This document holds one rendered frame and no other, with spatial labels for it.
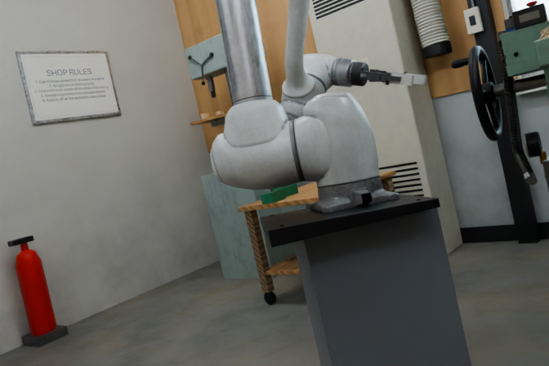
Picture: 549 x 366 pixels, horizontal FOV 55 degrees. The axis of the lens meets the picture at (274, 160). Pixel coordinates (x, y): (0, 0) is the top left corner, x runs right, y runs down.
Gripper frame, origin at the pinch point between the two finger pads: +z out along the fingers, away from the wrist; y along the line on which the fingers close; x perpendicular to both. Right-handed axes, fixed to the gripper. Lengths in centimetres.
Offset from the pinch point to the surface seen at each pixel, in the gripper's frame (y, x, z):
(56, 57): 68, 13, -256
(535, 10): 0.4, -21.6, 29.1
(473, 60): -2.4, -7.1, 15.9
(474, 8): 137, -34, -15
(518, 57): 0.4, -9.0, 26.9
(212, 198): 111, 95, -156
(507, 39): 0.4, -13.5, 23.5
